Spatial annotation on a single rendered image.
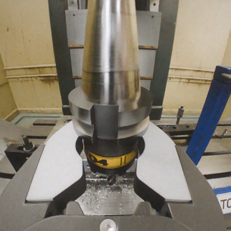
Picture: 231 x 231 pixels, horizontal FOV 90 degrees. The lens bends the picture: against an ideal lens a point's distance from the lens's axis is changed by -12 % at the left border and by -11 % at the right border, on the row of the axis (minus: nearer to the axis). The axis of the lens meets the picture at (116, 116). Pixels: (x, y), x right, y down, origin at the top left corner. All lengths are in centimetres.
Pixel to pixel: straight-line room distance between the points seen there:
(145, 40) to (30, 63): 99
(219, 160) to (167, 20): 71
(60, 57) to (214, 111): 77
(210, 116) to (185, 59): 100
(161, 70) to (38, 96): 112
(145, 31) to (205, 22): 72
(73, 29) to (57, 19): 12
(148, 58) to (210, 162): 58
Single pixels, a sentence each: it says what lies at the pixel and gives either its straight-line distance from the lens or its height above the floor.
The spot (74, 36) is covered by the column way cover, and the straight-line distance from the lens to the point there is 78.
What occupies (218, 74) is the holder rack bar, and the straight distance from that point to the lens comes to 34.
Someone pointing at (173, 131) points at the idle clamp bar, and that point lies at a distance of 54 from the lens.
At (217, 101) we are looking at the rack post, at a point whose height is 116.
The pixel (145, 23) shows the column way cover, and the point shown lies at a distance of 77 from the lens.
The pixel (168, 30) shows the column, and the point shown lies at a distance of 85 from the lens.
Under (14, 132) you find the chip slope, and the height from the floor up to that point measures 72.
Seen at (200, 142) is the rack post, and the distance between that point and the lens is 38.
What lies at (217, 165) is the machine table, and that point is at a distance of 57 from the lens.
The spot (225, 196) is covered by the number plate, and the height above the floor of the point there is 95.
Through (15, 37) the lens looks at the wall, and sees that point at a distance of 141.
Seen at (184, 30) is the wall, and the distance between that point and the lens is 129.
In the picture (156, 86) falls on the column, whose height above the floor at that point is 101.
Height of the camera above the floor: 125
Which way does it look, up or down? 30 degrees down
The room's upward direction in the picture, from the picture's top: 1 degrees clockwise
